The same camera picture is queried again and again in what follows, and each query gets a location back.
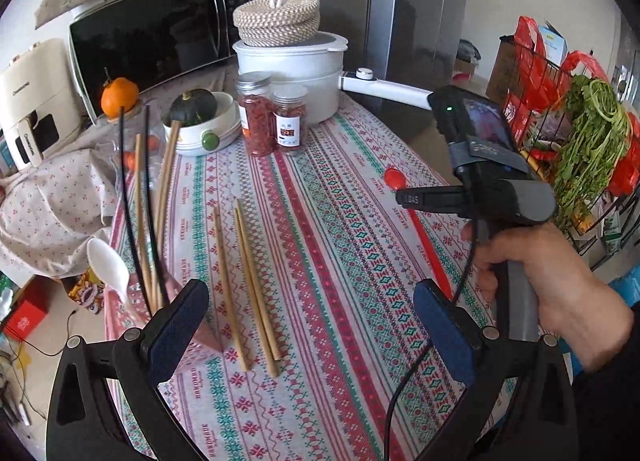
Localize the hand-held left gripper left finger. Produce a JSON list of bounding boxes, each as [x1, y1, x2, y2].
[[46, 278, 211, 461]]

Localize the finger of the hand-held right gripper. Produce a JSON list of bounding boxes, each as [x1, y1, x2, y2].
[[395, 186, 467, 215]]

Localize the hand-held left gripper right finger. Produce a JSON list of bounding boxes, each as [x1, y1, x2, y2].
[[412, 278, 581, 461]]

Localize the pink perforated plastic basket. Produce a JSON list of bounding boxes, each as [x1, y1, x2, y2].
[[102, 268, 223, 354]]

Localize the red plastic spoon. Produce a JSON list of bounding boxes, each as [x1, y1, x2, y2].
[[384, 167, 451, 292]]

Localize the white plastic spoon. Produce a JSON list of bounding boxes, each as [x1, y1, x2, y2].
[[86, 237, 131, 304]]

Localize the person's right hand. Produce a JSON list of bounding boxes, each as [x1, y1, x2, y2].
[[460, 221, 636, 374]]

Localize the red and white packet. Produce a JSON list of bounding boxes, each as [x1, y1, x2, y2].
[[501, 92, 532, 142]]

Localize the green leafy vegetables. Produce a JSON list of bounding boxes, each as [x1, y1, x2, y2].
[[552, 73, 633, 232]]

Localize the printed yellow cardboard box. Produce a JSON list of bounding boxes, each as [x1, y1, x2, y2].
[[70, 268, 108, 313]]

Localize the large red plastic bag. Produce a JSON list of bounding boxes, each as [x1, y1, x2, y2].
[[514, 16, 576, 142]]

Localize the patterned striped tablecloth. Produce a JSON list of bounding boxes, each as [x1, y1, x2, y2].
[[102, 76, 576, 461]]

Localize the black bag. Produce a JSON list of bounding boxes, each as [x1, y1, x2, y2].
[[457, 38, 481, 64]]

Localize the red plastic bag with vegetables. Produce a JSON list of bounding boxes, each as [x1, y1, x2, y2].
[[559, 51, 640, 198]]

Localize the blue and white box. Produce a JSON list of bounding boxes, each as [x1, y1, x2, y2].
[[537, 21, 569, 62]]

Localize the red gift box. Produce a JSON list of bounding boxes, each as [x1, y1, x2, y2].
[[2, 286, 51, 342]]

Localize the small jar with red label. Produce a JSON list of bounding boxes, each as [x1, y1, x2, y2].
[[271, 86, 308, 154]]

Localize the floral cloth furniture cover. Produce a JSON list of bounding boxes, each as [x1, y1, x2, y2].
[[0, 63, 238, 277]]

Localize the grey refrigerator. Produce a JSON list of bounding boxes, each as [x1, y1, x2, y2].
[[365, 0, 473, 102]]

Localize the white electric pot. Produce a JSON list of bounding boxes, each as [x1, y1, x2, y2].
[[232, 31, 436, 124]]

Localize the tall jar of red berries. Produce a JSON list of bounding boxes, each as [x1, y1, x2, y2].
[[236, 72, 277, 156]]

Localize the clear glass jar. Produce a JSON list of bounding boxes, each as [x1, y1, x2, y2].
[[112, 106, 167, 182]]

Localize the white bowl with green knob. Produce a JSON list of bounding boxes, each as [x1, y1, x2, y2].
[[167, 92, 242, 156]]

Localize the dark green squash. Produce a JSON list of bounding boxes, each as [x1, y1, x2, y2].
[[167, 90, 218, 124]]

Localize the large orange with stem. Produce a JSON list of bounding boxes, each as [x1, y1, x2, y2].
[[100, 68, 140, 118]]

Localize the white air fryer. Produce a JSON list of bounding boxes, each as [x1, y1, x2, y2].
[[0, 38, 83, 172]]

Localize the black microwave oven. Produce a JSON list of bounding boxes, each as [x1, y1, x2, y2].
[[67, 0, 251, 124]]

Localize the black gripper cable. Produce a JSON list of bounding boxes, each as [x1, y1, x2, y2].
[[386, 161, 488, 461]]

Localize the black wire rack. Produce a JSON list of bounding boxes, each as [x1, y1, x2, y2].
[[487, 36, 640, 272]]

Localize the woven rope basket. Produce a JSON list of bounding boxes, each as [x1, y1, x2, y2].
[[232, 0, 321, 48]]

